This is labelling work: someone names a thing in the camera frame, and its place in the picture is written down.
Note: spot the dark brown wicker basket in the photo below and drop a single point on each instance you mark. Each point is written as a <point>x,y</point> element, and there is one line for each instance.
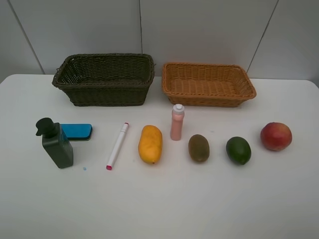
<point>106,80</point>

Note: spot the blue whiteboard eraser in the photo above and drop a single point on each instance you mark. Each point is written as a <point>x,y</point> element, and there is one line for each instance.
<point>77,132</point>

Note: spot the yellow mango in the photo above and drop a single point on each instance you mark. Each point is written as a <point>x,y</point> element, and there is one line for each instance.
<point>150,144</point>

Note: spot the orange wicker basket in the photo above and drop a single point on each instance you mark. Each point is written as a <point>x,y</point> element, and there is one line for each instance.
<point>213,85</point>

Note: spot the green avocado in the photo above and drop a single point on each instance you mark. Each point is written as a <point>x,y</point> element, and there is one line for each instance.
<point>238,150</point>

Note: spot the red apple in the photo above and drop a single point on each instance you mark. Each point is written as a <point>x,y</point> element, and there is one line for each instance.
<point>276,136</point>

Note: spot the pink bottle white cap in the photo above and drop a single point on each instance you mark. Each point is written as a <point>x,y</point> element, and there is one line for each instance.
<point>177,122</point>

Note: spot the white marker pink caps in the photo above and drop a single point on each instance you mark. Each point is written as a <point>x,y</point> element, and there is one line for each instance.
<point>117,147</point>

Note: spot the brown kiwi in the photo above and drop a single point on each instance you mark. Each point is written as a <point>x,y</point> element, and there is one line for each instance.
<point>198,148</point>

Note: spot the dark green pump bottle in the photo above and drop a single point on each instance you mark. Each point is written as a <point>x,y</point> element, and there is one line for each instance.
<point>55,142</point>

